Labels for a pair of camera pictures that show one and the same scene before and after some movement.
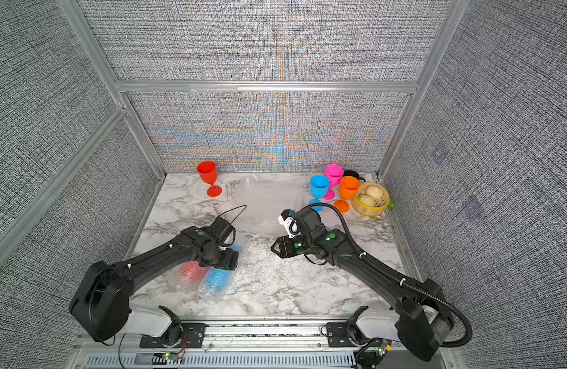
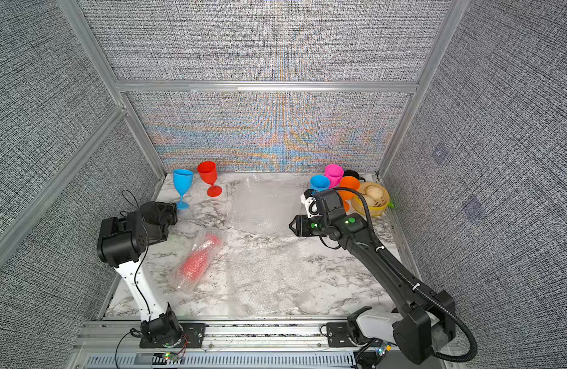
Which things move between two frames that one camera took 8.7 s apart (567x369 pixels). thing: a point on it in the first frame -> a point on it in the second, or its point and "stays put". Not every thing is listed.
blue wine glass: [217, 280] -> [183, 179]
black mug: [353, 174] stays put
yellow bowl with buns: [372, 200] stays put
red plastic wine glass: [208, 173] stays put
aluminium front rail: [269, 337] stays put
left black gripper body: [223, 258] -> [168, 214]
